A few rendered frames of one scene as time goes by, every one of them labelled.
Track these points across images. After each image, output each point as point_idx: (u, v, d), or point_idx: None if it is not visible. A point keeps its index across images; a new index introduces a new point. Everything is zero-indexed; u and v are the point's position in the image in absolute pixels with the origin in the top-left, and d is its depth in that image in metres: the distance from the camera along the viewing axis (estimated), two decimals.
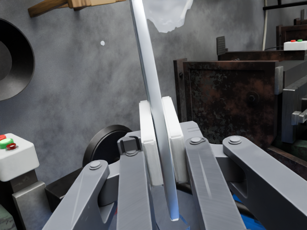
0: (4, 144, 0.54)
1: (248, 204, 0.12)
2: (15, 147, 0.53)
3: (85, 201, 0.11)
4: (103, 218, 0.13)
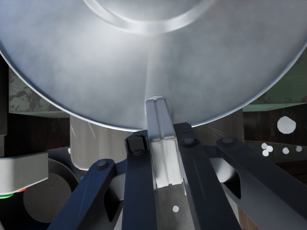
0: (2, 196, 0.41)
1: (242, 205, 0.12)
2: None
3: (91, 200, 0.11)
4: (109, 216, 0.13)
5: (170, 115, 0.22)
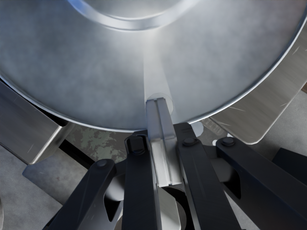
0: None
1: (242, 205, 0.12)
2: None
3: (91, 200, 0.11)
4: (109, 216, 0.13)
5: None
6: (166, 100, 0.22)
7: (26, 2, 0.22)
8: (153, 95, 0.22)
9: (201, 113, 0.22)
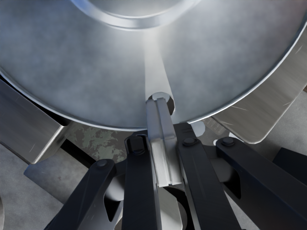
0: None
1: (242, 205, 0.12)
2: None
3: (91, 200, 0.11)
4: (109, 216, 0.13)
5: None
6: None
7: (189, 53, 0.22)
8: None
9: None
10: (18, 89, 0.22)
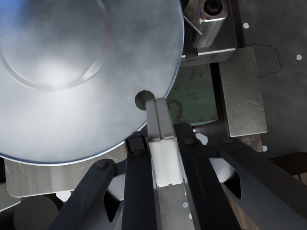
0: None
1: (242, 205, 0.12)
2: None
3: (91, 200, 0.11)
4: (109, 216, 0.13)
5: None
6: None
7: (133, 59, 0.30)
8: None
9: None
10: (62, 164, 0.29)
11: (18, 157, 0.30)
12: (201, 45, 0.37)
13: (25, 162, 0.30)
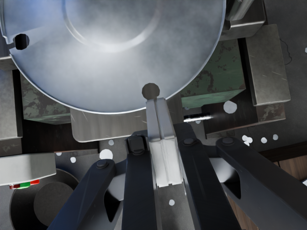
0: (23, 186, 0.52)
1: (242, 205, 0.12)
2: (10, 186, 0.50)
3: (91, 200, 0.11)
4: (109, 216, 0.13)
5: None
6: None
7: None
8: None
9: None
10: (216, 45, 0.34)
11: (191, 76, 0.34)
12: (234, 18, 0.42)
13: (198, 73, 0.34)
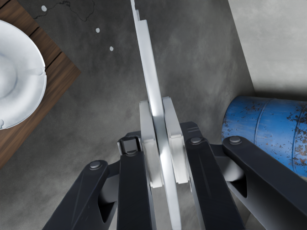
0: None
1: (248, 204, 0.12)
2: None
3: (85, 201, 0.11)
4: (103, 218, 0.13)
5: None
6: None
7: None
8: None
9: None
10: (168, 158, 0.18)
11: (149, 85, 0.18)
12: None
13: (151, 97, 0.18)
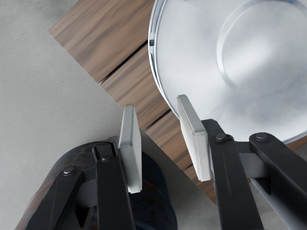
0: None
1: (272, 201, 0.12)
2: None
3: (61, 206, 0.11)
4: (80, 223, 0.13)
5: None
6: None
7: (239, 114, 0.39)
8: None
9: None
10: (156, 69, 0.36)
11: (159, 28, 0.34)
12: None
13: (155, 35, 0.34)
